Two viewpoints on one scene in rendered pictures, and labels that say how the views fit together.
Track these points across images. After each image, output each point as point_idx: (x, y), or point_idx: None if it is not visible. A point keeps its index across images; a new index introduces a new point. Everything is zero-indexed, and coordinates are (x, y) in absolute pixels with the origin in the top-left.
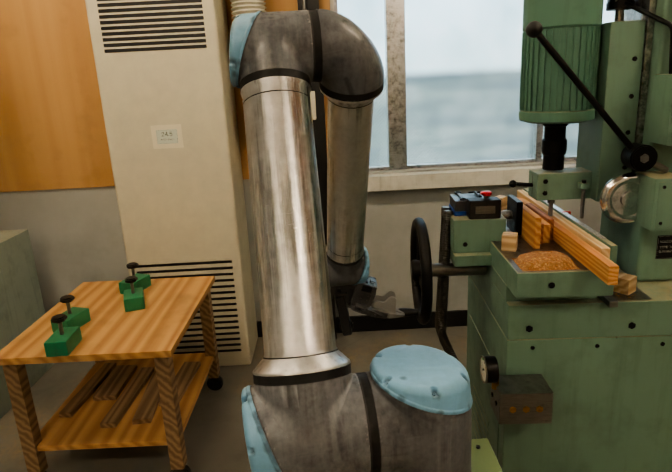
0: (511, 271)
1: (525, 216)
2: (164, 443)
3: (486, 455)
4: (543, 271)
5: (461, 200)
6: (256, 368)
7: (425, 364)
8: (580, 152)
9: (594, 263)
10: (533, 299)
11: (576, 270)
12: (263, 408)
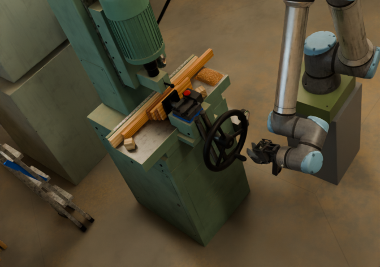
0: (223, 81)
1: (180, 90)
2: None
3: None
4: (218, 72)
5: (197, 102)
6: (371, 49)
7: (318, 39)
8: (131, 68)
9: (204, 59)
10: None
11: (207, 67)
12: (374, 46)
